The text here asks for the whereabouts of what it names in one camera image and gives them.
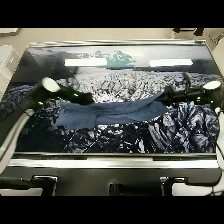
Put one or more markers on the blue garment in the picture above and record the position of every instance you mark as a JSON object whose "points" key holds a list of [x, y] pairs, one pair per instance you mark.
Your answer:
{"points": [[116, 113]]}

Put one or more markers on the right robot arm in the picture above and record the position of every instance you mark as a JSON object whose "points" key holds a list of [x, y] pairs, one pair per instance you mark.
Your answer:
{"points": [[200, 95]]}

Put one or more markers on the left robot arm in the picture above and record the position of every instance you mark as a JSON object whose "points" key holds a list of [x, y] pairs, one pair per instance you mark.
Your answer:
{"points": [[50, 90]]}

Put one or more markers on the silver frame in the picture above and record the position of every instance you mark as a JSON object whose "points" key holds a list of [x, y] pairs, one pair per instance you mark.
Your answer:
{"points": [[113, 163]]}

